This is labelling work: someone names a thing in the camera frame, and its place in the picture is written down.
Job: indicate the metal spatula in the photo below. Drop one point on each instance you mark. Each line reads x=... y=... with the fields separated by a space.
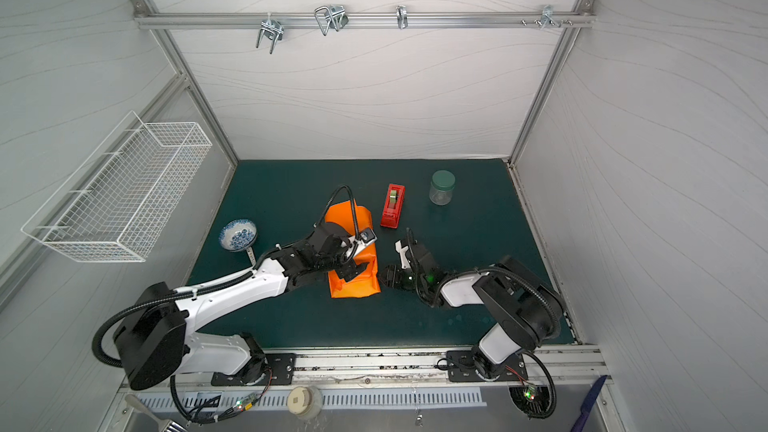
x=164 y=425

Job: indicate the blue white ceramic spoon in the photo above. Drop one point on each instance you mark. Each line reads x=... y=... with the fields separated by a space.
x=239 y=236

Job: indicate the white slotted cable duct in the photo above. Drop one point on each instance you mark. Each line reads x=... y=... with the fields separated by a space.
x=332 y=399

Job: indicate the metal u-bolt clamp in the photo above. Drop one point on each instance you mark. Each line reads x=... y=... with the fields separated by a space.
x=331 y=17
x=271 y=31

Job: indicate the white wire basket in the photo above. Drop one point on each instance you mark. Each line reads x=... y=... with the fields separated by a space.
x=114 y=206

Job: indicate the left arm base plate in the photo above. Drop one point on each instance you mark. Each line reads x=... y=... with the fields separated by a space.
x=273 y=368

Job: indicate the round white puck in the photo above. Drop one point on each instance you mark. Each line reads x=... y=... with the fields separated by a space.
x=305 y=402

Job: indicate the blue handled tool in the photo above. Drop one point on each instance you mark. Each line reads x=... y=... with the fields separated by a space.
x=588 y=404

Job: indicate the metal U-bolt clamp middle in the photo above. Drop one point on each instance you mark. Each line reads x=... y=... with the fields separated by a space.
x=331 y=17

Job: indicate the small metal hook clamp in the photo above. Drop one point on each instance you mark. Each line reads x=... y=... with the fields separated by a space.
x=401 y=17

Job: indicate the metal bracket clamp right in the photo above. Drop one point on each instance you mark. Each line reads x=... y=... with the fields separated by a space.
x=548 y=19

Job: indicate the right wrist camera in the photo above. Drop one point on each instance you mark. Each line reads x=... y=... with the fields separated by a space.
x=402 y=249

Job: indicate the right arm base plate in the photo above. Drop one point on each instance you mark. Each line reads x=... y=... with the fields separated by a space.
x=471 y=366

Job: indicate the red tape dispenser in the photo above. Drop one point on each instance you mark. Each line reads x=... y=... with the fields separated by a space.
x=392 y=209

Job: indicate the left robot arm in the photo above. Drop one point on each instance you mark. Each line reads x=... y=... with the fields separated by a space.
x=162 y=335

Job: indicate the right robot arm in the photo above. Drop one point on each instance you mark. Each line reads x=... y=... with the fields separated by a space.
x=526 y=311

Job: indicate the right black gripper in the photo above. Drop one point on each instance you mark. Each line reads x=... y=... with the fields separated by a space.
x=411 y=267

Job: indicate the glass jar green lid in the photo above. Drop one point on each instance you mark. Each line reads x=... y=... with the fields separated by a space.
x=441 y=187

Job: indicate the aluminium crossbar rail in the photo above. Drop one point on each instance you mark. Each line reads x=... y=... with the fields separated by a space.
x=357 y=20

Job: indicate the metal U-bolt clamp left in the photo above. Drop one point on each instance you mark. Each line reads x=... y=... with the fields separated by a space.
x=271 y=31

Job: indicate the green table mat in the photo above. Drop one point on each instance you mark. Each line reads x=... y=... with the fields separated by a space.
x=483 y=223

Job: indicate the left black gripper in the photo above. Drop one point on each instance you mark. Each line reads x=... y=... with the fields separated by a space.
x=350 y=268

